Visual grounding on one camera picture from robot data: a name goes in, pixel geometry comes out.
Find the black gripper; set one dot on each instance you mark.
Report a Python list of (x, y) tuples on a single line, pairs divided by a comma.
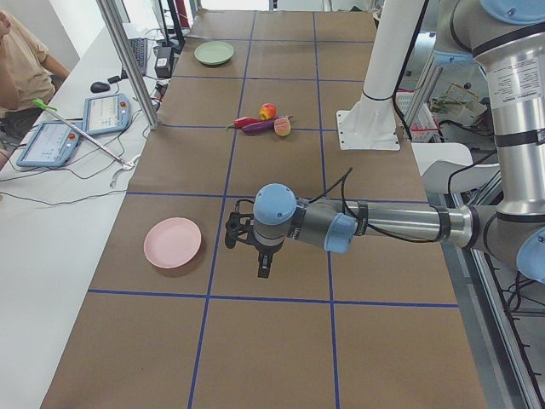
[(266, 250)]

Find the purple eggplant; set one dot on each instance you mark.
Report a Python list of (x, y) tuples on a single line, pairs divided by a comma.
[(261, 127)]

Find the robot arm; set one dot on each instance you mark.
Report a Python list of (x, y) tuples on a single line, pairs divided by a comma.
[(507, 39)]

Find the pink plate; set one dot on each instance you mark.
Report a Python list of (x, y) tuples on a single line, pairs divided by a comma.
[(172, 243)]

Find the pink yellow peach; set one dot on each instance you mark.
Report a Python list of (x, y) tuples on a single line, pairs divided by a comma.
[(282, 126)]

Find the red chili pepper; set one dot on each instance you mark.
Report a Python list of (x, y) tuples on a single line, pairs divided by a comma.
[(239, 123)]

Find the white chair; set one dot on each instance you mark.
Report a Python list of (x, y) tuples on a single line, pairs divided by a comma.
[(449, 168)]

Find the red white plastic basket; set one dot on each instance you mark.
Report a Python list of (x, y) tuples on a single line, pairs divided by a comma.
[(423, 126)]

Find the green plate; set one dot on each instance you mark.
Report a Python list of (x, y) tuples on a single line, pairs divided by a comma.
[(214, 53)]

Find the far teach pendant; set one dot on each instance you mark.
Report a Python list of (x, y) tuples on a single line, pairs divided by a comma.
[(106, 114)]

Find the teach pendant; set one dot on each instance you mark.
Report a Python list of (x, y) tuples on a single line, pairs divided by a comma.
[(52, 144), (106, 114)]

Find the black power adapter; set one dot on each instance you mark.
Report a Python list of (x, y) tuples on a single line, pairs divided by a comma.
[(164, 62)]

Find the black computer mouse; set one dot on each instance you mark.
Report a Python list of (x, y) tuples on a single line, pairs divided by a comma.
[(99, 87)]

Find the near teach pendant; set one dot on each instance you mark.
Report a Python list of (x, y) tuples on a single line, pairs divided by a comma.
[(52, 144)]

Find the black keyboard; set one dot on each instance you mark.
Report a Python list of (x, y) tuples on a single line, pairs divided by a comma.
[(139, 49)]

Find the metal rod green clip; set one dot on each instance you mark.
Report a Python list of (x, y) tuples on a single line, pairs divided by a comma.
[(126, 164)]

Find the seated person beige shirt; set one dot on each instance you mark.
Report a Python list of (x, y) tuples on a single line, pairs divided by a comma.
[(28, 72)]

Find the aluminium frame post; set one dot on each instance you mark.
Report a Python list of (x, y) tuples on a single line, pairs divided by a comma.
[(114, 25)]

